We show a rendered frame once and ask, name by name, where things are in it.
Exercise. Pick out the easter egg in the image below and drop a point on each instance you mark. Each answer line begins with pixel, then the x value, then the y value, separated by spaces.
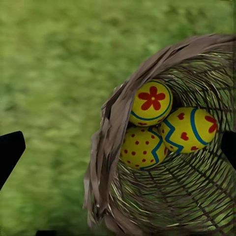
pixel 187 130
pixel 143 148
pixel 152 104

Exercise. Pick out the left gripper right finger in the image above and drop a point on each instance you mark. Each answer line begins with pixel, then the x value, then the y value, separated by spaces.
pixel 228 146

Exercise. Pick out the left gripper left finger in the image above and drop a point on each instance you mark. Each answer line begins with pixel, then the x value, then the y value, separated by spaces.
pixel 12 146

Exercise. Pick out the wicker basket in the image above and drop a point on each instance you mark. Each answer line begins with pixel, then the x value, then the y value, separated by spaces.
pixel 103 173

